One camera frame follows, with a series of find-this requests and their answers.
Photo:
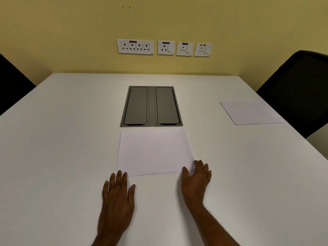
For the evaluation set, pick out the person's right hand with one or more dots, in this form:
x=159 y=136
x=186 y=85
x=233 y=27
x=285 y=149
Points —
x=195 y=185

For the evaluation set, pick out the person's left hand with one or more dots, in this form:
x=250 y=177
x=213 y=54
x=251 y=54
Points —
x=116 y=207

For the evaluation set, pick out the person's left thumb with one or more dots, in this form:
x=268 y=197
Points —
x=131 y=193

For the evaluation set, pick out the person's left little finger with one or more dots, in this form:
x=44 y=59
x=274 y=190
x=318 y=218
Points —
x=105 y=188

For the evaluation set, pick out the person's right thumb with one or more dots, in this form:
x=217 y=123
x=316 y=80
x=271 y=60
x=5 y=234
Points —
x=185 y=175

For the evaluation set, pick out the person's left middle finger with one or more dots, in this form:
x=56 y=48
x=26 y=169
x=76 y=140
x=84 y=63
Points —
x=119 y=179

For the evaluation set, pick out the white paper sheet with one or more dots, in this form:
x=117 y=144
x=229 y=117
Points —
x=251 y=112
x=153 y=151

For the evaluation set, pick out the person's left forearm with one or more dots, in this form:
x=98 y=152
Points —
x=107 y=239

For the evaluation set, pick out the person's right forearm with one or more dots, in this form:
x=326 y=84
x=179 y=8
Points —
x=214 y=228

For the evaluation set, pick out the wide white four-socket plate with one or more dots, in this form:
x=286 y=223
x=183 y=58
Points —
x=135 y=46

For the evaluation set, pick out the black mesh office chair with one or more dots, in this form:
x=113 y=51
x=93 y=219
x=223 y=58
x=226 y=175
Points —
x=297 y=92

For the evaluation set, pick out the white socket switch plate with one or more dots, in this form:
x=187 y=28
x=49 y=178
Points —
x=203 y=49
x=184 y=48
x=166 y=47

